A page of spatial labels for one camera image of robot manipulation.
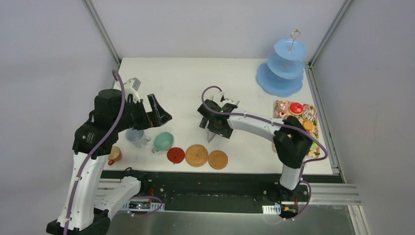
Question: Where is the pink cupcake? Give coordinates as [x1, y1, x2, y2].
[277, 101, 290, 113]

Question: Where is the round orange biscuit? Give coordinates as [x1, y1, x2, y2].
[303, 121, 314, 131]

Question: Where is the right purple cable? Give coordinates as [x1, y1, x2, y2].
[201, 85, 329, 161]

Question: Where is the orange small mug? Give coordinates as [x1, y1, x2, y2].
[108, 146, 122, 165]

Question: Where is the orange round coaster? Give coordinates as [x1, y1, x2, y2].
[208, 150, 229, 170]

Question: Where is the red jam tart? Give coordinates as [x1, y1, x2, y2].
[289, 102, 304, 116]

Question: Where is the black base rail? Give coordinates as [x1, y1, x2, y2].
[97, 170, 345, 215]

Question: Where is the woven rattan coaster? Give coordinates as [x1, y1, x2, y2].
[185, 144, 209, 167]

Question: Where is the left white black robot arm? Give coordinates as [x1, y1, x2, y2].
[46, 89, 172, 235]

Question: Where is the green frosted donut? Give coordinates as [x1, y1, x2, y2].
[310, 142, 320, 153]

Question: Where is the floral serving tray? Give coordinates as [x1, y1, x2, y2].
[274, 100, 322, 159]

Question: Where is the green teacup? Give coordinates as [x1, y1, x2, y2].
[151, 132, 174, 153]

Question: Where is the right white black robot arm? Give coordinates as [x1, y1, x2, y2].
[197, 99, 322, 201]

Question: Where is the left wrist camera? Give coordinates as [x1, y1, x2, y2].
[123, 77, 141, 96]

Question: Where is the red apple coaster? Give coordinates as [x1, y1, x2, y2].
[166, 147, 185, 164]

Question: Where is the blue three-tier cake stand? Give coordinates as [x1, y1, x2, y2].
[256, 29, 308, 97]

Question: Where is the white chocolate donut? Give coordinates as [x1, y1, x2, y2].
[302, 107, 317, 122]

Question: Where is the light blue mug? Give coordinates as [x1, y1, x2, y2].
[125, 129, 151, 148]

